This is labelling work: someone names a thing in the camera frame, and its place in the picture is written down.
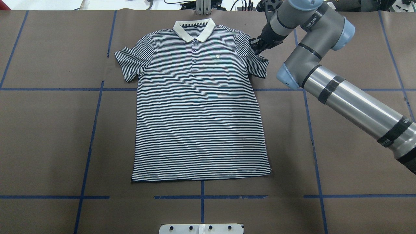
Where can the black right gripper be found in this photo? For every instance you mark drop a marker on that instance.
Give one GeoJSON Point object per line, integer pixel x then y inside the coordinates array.
{"type": "Point", "coordinates": [268, 34]}

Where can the navy white striped polo shirt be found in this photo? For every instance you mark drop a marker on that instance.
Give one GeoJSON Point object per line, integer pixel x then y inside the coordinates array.
{"type": "Point", "coordinates": [197, 114]}

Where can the grey aluminium frame post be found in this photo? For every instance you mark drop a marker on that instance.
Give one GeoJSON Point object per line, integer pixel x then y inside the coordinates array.
{"type": "Point", "coordinates": [203, 7]}

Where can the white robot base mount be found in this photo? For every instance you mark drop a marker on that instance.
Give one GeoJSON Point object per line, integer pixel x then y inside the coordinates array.
{"type": "Point", "coordinates": [218, 228]}

